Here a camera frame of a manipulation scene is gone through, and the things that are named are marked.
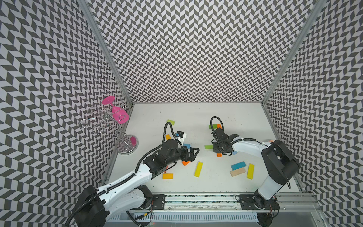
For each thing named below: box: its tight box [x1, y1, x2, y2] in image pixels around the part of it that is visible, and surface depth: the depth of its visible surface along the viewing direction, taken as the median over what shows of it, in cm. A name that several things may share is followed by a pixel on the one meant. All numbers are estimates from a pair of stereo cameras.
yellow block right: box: [246, 163, 255, 180], surface depth 84 cm
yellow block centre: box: [193, 161, 204, 178], surface depth 86 cm
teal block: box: [230, 161, 247, 171], surface depth 86 cm
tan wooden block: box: [229, 167, 246, 177], surface depth 84 cm
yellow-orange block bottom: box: [162, 173, 174, 180], surface depth 84 cm
